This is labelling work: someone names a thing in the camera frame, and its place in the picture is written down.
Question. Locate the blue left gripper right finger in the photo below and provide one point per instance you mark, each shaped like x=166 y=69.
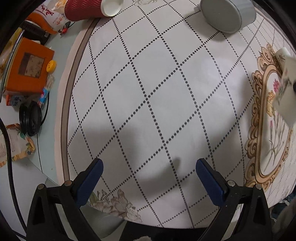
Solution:
x=213 y=182

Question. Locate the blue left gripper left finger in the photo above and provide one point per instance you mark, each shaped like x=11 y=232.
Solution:
x=86 y=181

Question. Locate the white floral paper cup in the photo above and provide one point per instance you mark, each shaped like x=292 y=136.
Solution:
x=285 y=98

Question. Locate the grey plastic cup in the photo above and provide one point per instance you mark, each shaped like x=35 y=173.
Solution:
x=228 y=16

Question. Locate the red ribbed paper cup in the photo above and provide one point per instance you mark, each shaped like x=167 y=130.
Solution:
x=86 y=9

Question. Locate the printed paper booklet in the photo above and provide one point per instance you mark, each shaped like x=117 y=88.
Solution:
x=21 y=145

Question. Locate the black round lids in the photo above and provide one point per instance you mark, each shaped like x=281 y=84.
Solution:
x=30 y=117

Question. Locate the patterned floral tablecloth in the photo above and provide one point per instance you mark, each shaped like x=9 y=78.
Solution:
x=155 y=88

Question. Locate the yellow bottle cap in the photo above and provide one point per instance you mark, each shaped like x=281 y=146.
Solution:
x=50 y=68

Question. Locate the orange gift box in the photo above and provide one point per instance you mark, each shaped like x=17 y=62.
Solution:
x=27 y=74

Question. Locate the yellow plastic bag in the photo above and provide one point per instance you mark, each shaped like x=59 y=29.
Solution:
x=7 y=50

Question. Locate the orange snack packet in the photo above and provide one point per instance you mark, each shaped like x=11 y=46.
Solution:
x=49 y=16

